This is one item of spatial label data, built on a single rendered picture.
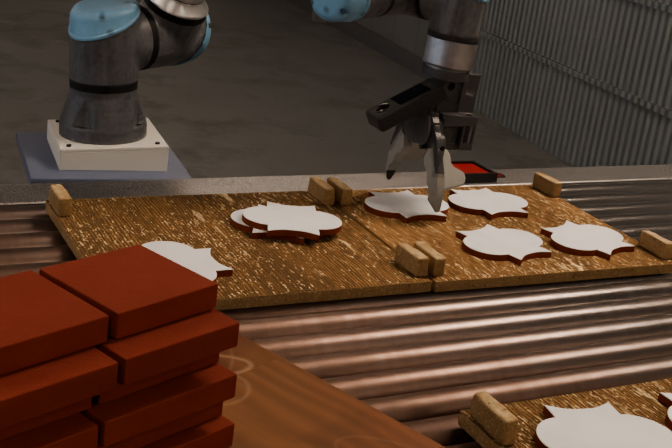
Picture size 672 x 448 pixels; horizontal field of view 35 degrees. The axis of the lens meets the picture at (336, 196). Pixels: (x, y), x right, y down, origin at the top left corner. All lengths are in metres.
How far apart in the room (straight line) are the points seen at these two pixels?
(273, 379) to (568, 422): 0.34
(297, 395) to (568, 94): 5.03
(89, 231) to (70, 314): 0.87
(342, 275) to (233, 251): 0.15
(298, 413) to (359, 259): 0.61
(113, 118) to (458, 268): 0.71
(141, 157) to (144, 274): 1.28
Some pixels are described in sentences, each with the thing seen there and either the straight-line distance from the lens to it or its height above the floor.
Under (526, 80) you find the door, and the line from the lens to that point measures 6.17.
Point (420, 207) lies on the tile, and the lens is 1.62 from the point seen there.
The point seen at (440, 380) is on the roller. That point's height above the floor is 0.91.
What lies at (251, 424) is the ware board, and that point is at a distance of 0.80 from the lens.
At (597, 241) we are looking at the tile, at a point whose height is 0.95.
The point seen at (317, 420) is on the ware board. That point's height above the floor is 1.04.
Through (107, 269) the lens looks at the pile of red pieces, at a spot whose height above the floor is 1.21.
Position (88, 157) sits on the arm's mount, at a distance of 1.86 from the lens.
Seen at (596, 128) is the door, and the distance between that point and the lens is 5.59.
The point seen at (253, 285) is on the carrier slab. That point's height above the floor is 0.94.
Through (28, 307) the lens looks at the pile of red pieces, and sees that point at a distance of 0.55.
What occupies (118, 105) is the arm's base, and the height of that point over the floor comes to 0.98.
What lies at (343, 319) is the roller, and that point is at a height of 0.92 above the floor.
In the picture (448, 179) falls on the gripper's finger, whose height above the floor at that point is 1.00.
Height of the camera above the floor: 1.45
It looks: 18 degrees down
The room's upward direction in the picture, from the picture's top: 8 degrees clockwise
